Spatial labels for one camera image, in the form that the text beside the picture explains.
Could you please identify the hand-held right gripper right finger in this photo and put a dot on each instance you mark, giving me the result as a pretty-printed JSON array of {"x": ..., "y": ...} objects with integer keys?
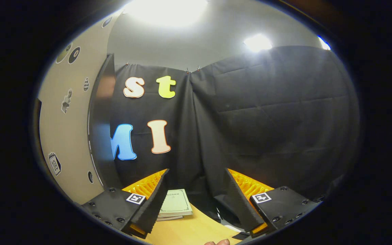
[{"x": 240, "y": 204}]

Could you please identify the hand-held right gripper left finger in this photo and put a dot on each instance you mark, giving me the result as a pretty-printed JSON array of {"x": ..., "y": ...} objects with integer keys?
[{"x": 155, "y": 207}]

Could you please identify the cream cabinet door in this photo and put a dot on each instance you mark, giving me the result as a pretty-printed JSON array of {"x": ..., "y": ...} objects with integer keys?
[{"x": 66, "y": 143}]

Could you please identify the dark grey cabinet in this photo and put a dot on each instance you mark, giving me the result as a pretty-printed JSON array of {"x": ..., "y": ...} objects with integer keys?
[{"x": 102, "y": 136}]

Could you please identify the pale green book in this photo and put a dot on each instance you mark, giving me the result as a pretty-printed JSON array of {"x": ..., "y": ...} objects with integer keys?
[{"x": 175, "y": 202}]

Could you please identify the black backdrop cloth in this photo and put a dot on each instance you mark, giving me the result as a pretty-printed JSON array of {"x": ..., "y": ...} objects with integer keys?
[{"x": 267, "y": 119}]

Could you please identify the ceiling light panel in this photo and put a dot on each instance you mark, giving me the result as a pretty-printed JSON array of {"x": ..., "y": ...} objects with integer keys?
[
  {"x": 324, "y": 43},
  {"x": 167, "y": 10},
  {"x": 258, "y": 42}
]

